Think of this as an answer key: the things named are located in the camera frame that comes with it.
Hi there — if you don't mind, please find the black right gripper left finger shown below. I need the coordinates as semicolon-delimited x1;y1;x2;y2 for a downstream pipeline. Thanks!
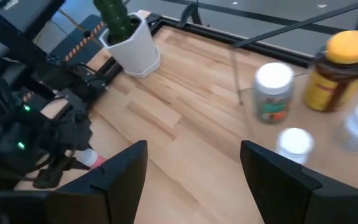
56;139;149;224

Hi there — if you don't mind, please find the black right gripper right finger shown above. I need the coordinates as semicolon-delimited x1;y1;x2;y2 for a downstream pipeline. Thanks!
239;139;323;224

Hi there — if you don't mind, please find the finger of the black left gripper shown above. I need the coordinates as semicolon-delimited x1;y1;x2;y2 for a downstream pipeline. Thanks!
65;116;93;153
34;158;83;189

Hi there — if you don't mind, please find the pink bottle white cap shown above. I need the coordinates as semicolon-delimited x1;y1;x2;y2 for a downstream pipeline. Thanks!
75;148;108;170

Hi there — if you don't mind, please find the blue bottle white cap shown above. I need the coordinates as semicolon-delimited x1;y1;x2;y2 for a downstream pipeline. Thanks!
275;127;315;166

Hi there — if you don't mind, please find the green label bottle white cap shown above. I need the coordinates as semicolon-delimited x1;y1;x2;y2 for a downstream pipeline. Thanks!
252;62;295;124

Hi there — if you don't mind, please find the brown bottle yellow cap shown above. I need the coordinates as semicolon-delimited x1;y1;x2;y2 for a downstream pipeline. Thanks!
301;30;358;113

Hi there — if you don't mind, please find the hazard striped floor mat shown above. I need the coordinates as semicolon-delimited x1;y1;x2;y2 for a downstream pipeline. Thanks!
50;14;107;65

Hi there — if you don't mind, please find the white plant pot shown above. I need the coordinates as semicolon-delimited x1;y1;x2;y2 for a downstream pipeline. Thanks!
99;11;162;78

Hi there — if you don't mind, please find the green cactus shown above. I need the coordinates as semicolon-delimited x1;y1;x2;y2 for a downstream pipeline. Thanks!
92;0;136;44

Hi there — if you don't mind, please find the wooden shelf black metal frame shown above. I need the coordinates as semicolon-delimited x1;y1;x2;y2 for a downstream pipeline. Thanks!
230;1;358;195

